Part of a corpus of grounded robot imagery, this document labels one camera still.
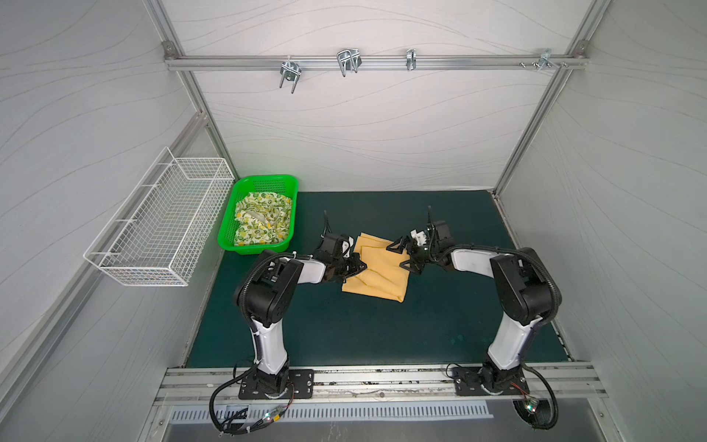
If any yellow skirt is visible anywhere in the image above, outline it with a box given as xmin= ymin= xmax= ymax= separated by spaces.
xmin=342 ymin=233 xmax=410 ymax=303

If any floral patterned skirt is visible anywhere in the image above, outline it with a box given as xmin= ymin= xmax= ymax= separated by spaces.
xmin=234 ymin=192 xmax=293 ymax=247

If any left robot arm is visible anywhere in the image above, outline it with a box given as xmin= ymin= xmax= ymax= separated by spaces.
xmin=235 ymin=233 xmax=367 ymax=396

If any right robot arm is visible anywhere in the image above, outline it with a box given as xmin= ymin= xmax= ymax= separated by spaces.
xmin=387 ymin=221 xmax=562 ymax=395

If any dark green table mat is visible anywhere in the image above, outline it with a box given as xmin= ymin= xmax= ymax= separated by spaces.
xmin=186 ymin=190 xmax=570 ymax=368

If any green plastic basket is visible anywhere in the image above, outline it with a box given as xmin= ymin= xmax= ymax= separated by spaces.
xmin=218 ymin=175 xmax=298 ymax=255

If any metal u-bolt clamp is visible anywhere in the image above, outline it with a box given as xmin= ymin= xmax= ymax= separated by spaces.
xmin=279 ymin=59 xmax=302 ymax=94

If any metal double hook clamp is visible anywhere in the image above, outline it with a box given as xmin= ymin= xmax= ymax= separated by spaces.
xmin=336 ymin=48 xmax=362 ymax=77

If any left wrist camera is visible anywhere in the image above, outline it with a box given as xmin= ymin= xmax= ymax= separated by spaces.
xmin=342 ymin=236 xmax=355 ymax=258

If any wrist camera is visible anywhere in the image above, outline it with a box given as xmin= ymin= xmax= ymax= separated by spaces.
xmin=410 ymin=229 xmax=428 ymax=247
xmin=342 ymin=236 xmax=355 ymax=258

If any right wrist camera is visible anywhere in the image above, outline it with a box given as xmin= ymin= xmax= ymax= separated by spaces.
xmin=410 ymin=229 xmax=428 ymax=247

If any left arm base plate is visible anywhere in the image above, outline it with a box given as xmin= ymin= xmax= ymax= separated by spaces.
xmin=239 ymin=368 xmax=315 ymax=400

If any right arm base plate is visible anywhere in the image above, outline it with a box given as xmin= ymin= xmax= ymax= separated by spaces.
xmin=445 ymin=364 xmax=530 ymax=397

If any white wire basket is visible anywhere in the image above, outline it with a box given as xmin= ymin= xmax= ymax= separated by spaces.
xmin=83 ymin=147 xmax=234 ymax=287

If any small metal ring hook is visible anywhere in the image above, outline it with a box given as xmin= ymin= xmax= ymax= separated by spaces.
xmin=406 ymin=49 xmax=417 ymax=72

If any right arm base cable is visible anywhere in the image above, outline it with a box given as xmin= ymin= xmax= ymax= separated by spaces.
xmin=510 ymin=364 xmax=560 ymax=432

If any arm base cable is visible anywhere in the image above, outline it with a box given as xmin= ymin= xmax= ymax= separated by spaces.
xmin=510 ymin=364 xmax=560 ymax=432
xmin=207 ymin=375 xmax=294 ymax=436

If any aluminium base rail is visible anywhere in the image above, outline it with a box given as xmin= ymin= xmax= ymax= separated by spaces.
xmin=154 ymin=362 xmax=609 ymax=406

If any left arm base cable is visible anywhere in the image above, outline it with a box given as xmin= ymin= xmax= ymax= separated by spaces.
xmin=207 ymin=375 xmax=294 ymax=436

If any white slotted cable duct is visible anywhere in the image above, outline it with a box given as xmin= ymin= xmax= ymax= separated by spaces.
xmin=169 ymin=400 xmax=494 ymax=425

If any metal bracket with bolts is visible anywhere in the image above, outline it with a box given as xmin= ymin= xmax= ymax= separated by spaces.
xmin=518 ymin=49 xmax=569 ymax=72

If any aluminium crossbar rail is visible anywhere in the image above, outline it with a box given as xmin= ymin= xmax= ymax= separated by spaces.
xmin=165 ymin=53 xmax=590 ymax=72

